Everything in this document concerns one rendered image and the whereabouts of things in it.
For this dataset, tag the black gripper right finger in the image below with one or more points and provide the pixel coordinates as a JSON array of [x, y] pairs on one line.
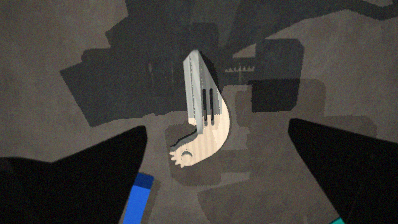
[[358, 173]]

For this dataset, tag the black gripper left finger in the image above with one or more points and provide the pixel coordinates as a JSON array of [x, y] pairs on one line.
[[89, 187]]

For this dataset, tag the blue rectangular block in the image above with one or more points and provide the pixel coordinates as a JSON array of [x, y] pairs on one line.
[[138, 198]]

